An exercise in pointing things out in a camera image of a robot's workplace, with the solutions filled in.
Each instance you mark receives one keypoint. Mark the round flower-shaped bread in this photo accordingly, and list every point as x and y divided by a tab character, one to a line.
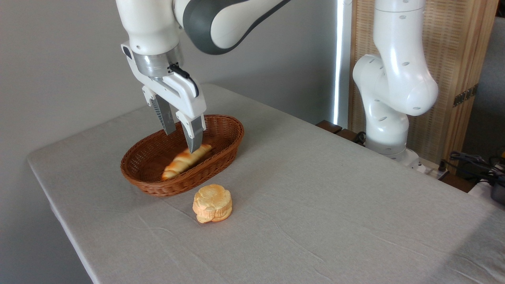
211	201

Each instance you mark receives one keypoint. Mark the brown wicker oval basket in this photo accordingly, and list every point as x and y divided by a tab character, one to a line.
158	187

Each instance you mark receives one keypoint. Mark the grey tablecloth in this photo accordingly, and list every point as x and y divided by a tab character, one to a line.
335	217

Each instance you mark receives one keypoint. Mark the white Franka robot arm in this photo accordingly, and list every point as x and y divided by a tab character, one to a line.
394	79

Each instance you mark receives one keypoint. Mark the bamboo wooden folding screen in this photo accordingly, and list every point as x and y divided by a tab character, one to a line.
446	47

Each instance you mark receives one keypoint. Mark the braided golden bread loaf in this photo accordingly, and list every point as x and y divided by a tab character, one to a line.
181	159

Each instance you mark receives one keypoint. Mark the white vertical light strip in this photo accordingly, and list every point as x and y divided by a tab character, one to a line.
338	59

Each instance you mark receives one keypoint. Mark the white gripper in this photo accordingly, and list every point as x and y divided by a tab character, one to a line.
179	92

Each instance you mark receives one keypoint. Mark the dark brown wooden furniture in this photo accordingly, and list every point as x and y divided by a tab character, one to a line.
329	126

